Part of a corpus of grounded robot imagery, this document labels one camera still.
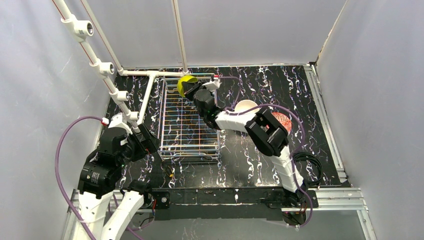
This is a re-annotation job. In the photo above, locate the yellow-green plastic bowl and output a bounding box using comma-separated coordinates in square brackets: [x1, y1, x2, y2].
[177, 75, 199, 98]

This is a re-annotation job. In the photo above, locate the beige ceramic bowl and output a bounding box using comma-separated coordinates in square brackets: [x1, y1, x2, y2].
[234, 99, 258, 115]

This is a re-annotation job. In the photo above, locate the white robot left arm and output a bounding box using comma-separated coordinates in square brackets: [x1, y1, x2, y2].
[72, 123, 159, 240]

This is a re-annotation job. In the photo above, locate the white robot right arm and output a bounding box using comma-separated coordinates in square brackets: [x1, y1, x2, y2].
[177, 75, 308, 206]

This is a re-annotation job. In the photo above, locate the black yellow screwdriver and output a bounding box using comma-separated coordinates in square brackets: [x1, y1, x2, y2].
[161, 161, 175, 179]

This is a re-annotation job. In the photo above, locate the red patterned bowl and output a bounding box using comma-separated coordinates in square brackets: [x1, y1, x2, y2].
[272, 112, 292, 134]

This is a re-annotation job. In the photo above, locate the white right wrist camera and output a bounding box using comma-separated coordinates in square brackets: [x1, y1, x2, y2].
[202, 75, 221, 92]

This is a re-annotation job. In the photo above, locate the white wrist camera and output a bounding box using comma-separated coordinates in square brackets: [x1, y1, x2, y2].
[202, 75, 221, 92]
[107, 112, 132, 134]

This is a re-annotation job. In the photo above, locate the white wire dish rack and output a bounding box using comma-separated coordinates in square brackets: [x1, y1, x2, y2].
[158, 77, 221, 162]

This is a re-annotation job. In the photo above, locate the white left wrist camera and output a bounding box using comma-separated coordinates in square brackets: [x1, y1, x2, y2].
[107, 112, 132, 134]

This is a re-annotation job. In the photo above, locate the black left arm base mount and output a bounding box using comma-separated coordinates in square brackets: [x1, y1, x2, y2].
[129, 189, 171, 231]

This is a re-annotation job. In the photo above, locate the coiled black cable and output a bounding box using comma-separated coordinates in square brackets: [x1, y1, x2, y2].
[289, 151, 326, 186]

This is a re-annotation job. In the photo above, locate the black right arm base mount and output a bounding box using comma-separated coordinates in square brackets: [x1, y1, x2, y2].
[259, 189, 319, 228]

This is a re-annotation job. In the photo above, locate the white pvc pipe frame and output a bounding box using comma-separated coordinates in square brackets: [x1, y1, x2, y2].
[52, 0, 189, 133]

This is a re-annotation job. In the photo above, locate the aluminium base frame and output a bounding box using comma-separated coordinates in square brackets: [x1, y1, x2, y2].
[61, 62, 379, 240]

